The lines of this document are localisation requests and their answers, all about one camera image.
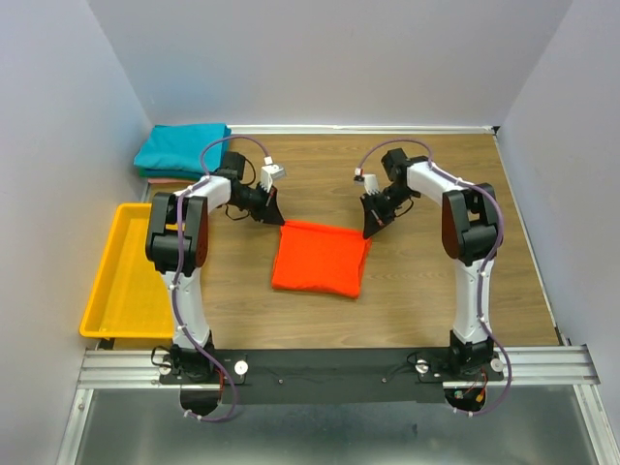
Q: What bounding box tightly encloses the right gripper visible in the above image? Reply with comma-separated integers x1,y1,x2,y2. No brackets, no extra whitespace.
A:
360,185,417,239

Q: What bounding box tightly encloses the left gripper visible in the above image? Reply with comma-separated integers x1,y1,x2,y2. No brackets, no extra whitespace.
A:
230,181,284,225

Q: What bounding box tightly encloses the orange t shirt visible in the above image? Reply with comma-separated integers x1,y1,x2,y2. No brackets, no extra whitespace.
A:
271,221,372,299

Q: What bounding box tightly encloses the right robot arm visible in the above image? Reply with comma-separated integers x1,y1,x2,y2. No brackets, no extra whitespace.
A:
354,148,504,380

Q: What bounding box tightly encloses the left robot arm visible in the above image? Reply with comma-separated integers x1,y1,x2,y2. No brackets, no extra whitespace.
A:
145,152,286,384

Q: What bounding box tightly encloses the white table edge strip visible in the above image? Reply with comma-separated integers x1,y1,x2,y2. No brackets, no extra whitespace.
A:
229,124,496,135

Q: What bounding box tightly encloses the teal folded t shirt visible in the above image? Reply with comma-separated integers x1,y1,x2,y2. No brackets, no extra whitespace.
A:
134,123,232,174

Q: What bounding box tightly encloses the pink folded t shirt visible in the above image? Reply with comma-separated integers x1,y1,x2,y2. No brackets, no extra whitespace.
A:
146,177,195,185

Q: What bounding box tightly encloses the yellow plastic bin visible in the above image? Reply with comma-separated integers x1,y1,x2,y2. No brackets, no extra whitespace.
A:
78,201,207,339

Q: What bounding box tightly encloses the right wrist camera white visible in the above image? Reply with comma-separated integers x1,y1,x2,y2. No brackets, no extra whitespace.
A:
354,168,381,195

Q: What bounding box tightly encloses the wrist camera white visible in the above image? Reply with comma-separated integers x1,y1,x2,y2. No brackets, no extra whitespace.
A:
354,168,381,195
257,156,286,193

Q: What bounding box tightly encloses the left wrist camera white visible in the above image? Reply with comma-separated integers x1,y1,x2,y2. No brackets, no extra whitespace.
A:
257,156,286,193

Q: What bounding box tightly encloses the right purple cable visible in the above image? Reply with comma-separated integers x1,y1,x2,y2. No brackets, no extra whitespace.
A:
357,137,513,419

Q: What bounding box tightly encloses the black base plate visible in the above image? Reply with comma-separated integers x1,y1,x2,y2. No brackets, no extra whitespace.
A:
151,346,504,419

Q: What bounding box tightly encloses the aluminium frame rail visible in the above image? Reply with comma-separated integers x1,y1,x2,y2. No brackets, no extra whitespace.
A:
58,346,619,464

